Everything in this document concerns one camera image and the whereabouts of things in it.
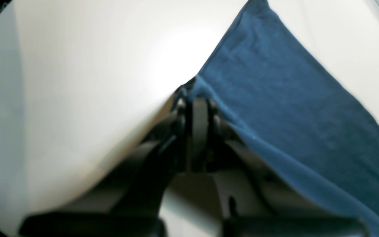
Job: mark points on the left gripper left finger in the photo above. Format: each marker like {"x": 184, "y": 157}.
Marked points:
{"x": 127, "y": 201}

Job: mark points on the dark blue t-shirt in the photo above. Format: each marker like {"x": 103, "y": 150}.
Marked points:
{"x": 294, "y": 114}

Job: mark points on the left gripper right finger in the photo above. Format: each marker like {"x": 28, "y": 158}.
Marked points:
{"x": 255, "y": 200}

